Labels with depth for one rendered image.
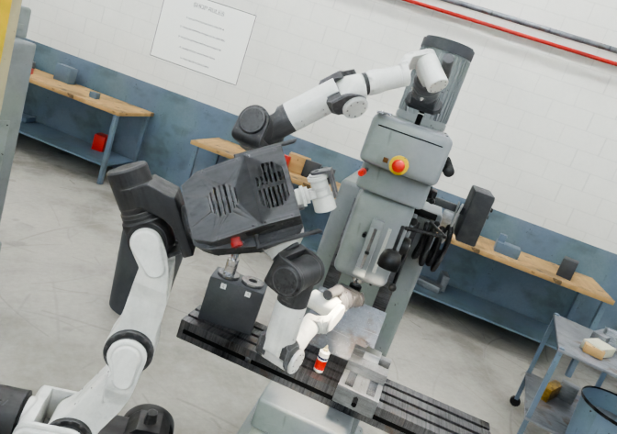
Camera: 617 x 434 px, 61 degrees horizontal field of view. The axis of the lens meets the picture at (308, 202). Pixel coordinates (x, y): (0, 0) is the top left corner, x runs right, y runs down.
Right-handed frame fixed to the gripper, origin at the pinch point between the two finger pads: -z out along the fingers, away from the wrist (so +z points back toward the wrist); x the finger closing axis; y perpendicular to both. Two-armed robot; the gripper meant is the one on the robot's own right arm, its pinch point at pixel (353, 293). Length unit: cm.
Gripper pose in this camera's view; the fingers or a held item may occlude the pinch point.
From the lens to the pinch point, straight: 201.2
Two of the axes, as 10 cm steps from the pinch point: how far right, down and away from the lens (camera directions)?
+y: -3.2, 9.2, 2.2
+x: -8.3, -3.9, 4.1
